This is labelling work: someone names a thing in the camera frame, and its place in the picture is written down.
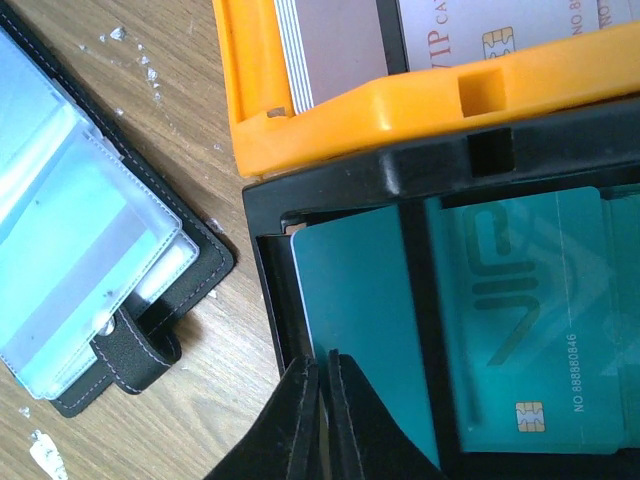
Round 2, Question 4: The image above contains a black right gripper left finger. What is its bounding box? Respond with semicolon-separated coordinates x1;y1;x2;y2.
206;356;320;480

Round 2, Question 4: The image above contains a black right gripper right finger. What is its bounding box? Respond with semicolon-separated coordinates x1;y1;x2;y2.
327;350;445;479

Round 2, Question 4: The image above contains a teal vip card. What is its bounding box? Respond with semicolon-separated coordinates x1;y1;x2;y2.
290;206;439;463
1;134;181;391

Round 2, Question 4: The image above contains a black leather card holder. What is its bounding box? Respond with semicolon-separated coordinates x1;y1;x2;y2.
1;4;234;418

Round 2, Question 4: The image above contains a white pink vip card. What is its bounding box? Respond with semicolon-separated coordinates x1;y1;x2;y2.
399;0;639;71

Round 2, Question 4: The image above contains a black bin with teal cards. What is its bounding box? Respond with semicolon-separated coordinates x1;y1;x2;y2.
243;98;639;479

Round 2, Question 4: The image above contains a teal card stack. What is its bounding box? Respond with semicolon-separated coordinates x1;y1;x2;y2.
427;187;639;454

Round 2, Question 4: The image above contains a white pink card stack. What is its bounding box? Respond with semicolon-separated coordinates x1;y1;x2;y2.
273;0;408;114

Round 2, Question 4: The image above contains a yellow plastic bin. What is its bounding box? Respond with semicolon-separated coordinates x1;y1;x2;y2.
213;1;639;177

